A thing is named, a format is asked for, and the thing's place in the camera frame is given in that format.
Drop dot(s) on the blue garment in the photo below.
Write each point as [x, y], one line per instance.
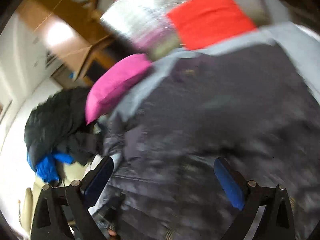
[46, 168]

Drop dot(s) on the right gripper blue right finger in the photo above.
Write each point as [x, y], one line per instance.
[245, 195]

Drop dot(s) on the silver foil insulation mat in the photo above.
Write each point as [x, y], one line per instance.
[142, 25]

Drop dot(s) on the dark quilted zip jacket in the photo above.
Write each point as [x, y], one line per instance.
[249, 106]

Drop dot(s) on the grey fleece blanket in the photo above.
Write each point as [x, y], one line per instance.
[299, 44]

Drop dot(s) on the black puffer jacket pile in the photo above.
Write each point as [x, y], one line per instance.
[60, 124]

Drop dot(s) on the wooden cabinet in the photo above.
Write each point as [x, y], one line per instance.
[66, 30]

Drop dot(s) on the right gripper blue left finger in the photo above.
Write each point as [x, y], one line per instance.
[85, 195]

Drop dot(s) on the red pillow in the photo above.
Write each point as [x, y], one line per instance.
[201, 23]

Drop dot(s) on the pink pillow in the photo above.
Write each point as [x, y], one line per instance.
[112, 86]

